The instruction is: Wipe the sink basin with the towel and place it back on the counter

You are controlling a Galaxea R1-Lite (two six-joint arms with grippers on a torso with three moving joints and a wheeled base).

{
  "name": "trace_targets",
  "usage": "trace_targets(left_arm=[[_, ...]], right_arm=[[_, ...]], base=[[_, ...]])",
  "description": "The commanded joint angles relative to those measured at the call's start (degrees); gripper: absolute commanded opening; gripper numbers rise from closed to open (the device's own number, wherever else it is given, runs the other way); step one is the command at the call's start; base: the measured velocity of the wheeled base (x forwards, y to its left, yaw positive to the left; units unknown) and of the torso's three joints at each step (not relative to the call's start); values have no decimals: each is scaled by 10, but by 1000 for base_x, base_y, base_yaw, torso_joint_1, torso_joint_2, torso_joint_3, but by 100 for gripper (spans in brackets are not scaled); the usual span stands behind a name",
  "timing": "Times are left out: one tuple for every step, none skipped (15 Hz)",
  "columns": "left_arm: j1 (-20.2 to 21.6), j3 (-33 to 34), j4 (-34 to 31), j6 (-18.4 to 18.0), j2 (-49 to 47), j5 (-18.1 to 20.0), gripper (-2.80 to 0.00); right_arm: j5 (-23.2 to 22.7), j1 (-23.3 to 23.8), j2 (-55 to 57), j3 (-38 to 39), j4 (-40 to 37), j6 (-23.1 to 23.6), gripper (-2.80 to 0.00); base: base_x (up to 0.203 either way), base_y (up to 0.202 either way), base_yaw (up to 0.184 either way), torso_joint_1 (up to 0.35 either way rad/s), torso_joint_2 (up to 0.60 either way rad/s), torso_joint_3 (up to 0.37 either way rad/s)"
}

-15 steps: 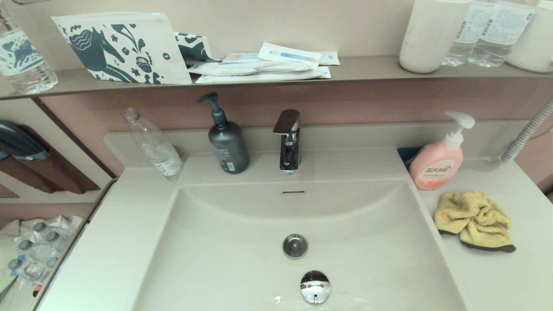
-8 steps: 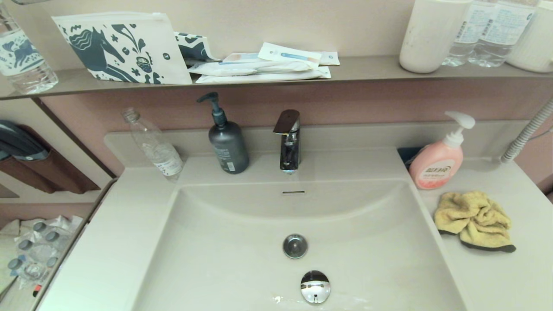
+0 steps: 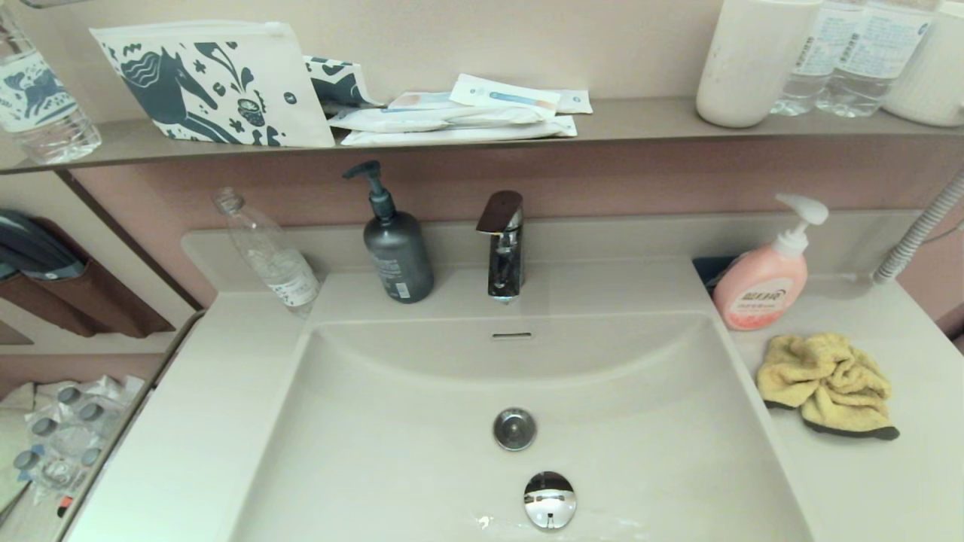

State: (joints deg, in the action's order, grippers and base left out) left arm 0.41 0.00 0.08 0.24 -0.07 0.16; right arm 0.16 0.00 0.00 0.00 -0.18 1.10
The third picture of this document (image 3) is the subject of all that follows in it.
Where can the chrome faucet with lever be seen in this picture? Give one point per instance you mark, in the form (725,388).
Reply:
(504,263)

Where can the chrome drain stopper cap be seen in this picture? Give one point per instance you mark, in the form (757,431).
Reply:
(550,500)

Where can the yellow cloth black trim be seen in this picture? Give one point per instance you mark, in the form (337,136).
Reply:
(825,384)

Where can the white ceramic sink basin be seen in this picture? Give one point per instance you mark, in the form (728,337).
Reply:
(376,467)

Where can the dark grey pump bottle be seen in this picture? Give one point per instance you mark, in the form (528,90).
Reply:
(398,260)

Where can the flat white plastic packet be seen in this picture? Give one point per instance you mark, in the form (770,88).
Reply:
(452,137)

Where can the chrome drain hole fitting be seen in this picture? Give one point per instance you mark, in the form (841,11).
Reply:
(515,429)

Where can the long white plastic packet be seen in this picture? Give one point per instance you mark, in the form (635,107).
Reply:
(423,120)

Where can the white sachet blue orange print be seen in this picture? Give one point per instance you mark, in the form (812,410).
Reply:
(506,95)

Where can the pale pink blue sachet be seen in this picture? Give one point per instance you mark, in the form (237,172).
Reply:
(420,100)

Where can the small white sachet blue logo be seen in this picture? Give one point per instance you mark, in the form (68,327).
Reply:
(576,102)

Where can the empty clear plastic bottle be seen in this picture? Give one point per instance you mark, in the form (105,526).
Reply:
(267,252)

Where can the dark blue soap dish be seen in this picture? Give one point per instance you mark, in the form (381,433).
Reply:
(710,267)

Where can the small white blue print pouch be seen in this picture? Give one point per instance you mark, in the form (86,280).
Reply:
(343,83)

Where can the pink soap pump bottle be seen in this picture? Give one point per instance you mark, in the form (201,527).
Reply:
(761,293)

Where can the white pouch blue horse print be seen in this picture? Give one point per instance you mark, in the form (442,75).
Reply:
(207,84)

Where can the plain white cup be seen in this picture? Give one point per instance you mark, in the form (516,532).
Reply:
(753,60)

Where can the brown hair dryer holder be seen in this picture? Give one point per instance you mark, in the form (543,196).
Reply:
(105,305)

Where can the clear water bottle white label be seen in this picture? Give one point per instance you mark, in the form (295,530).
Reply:
(813,68)
(874,60)

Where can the plastic wrapped bottle pack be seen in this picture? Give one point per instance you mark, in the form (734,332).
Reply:
(68,436)

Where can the dark grey hair dryer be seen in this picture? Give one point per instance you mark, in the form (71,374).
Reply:
(34,248)

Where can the water bottle blue horse label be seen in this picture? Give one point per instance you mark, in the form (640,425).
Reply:
(41,105)

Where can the ribbed white cup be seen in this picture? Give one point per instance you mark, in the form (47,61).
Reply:
(934,75)

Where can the grey wall shelf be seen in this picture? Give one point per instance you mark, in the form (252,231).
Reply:
(640,122)

